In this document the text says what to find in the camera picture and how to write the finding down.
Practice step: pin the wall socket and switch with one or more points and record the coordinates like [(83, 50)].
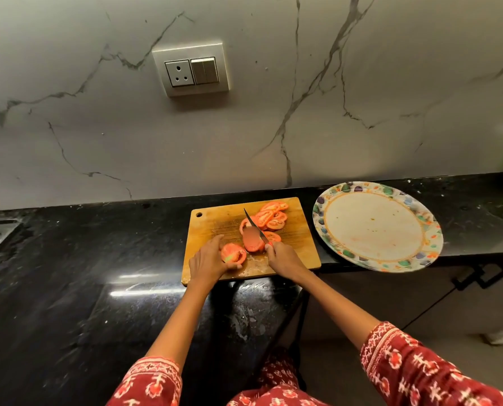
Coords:
[(191, 70)]

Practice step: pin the floral rimmed plate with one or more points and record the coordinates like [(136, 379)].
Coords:
[(376, 226)]

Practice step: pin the person's left hand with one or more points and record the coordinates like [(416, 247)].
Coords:
[(207, 266)]

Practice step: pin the red patterned tunic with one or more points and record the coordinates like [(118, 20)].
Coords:
[(277, 386)]

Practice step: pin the brown lower cabinet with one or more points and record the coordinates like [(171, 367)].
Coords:
[(382, 308)]

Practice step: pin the pile of tomato slices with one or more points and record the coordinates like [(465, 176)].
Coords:
[(274, 217)]

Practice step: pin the person's right forearm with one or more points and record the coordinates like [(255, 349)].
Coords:
[(340, 310)]

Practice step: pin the red patterned right sleeve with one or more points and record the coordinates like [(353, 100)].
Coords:
[(420, 372)]

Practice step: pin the person's right hand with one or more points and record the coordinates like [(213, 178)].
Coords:
[(287, 264)]

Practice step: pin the red patterned sleeve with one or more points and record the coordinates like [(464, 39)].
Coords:
[(148, 384), (420, 372)]

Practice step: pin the wooden cutting board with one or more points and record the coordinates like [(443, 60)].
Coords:
[(205, 232)]

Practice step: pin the red patterned left sleeve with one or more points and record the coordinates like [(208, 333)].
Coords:
[(148, 384)]

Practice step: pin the person's left forearm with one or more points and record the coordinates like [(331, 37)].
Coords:
[(179, 325)]

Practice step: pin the red tomato slice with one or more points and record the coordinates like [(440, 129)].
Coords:
[(274, 237), (251, 243), (243, 226)]

